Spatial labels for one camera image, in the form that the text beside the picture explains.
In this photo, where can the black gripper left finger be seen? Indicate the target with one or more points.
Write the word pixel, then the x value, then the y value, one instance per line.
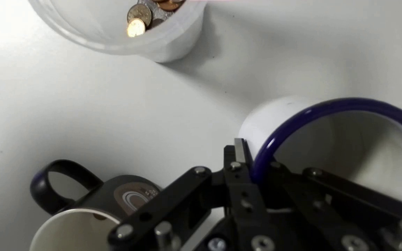
pixel 238 186

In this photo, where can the white mug with blue rim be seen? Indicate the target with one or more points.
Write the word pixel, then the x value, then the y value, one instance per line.
pixel 387 148

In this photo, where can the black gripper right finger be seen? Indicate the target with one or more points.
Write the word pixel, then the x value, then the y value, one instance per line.
pixel 336 209

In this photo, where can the brown coins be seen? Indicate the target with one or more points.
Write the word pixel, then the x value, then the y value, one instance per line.
pixel 140 16

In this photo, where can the dark mug with white inside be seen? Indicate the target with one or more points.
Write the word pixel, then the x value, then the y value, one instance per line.
pixel 99 200

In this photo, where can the clear plastic cup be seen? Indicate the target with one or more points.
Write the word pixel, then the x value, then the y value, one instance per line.
pixel 174 42

